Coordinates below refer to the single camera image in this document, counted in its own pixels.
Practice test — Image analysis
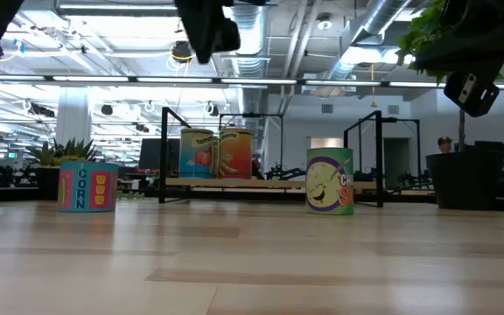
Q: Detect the leafy green plant in pot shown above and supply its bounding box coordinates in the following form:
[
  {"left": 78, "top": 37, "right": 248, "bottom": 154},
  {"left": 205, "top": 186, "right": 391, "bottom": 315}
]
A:
[{"left": 395, "top": 0, "right": 504, "bottom": 210}]

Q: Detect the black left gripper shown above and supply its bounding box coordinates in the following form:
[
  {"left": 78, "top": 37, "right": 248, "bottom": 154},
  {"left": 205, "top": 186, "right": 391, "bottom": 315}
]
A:
[{"left": 175, "top": 0, "right": 226, "bottom": 65}]

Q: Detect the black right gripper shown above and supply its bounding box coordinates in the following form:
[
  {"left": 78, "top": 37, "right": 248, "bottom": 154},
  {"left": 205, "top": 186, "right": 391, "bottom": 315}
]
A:
[{"left": 411, "top": 25, "right": 504, "bottom": 76}]

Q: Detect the black table frame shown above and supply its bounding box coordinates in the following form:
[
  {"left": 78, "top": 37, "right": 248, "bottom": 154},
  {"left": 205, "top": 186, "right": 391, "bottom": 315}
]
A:
[{"left": 115, "top": 187, "right": 437, "bottom": 203}]

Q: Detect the green chicken soup can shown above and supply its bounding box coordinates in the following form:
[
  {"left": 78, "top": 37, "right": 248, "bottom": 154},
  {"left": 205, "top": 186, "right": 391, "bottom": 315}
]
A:
[{"left": 305, "top": 147, "right": 355, "bottom": 216}]

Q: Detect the ribbed silver air duct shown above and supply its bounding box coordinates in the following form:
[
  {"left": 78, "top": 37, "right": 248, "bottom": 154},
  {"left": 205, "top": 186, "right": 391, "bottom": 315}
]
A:
[{"left": 229, "top": 3, "right": 270, "bottom": 141}]

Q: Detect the long horizontal light bar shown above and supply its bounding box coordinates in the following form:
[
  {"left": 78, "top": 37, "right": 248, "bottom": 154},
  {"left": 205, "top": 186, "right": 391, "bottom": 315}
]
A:
[{"left": 0, "top": 74, "right": 504, "bottom": 90}]

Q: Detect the smooth silver air duct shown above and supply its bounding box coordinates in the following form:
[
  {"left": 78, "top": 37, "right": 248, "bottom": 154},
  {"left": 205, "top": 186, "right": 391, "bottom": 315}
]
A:
[{"left": 321, "top": 0, "right": 413, "bottom": 84}]

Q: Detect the succulent in black pot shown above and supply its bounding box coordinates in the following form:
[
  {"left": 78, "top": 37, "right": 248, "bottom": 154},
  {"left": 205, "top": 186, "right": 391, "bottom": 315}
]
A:
[{"left": 26, "top": 137, "right": 100, "bottom": 201}]

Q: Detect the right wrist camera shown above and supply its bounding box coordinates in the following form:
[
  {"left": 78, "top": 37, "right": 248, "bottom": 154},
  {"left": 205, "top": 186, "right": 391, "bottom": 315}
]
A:
[{"left": 443, "top": 71, "right": 501, "bottom": 118}]

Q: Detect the black background monitor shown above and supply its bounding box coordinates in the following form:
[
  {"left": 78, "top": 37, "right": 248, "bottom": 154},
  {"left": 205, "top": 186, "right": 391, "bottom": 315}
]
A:
[{"left": 138, "top": 137, "right": 181, "bottom": 172}]

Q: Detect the white building column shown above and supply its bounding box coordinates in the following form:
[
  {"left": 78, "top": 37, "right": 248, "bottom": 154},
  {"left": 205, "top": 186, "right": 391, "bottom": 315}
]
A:
[{"left": 54, "top": 86, "right": 93, "bottom": 145}]

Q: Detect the teal corn can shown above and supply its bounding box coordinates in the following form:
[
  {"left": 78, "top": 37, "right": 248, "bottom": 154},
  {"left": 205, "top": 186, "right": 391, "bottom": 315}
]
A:
[{"left": 57, "top": 160, "right": 120, "bottom": 214}]

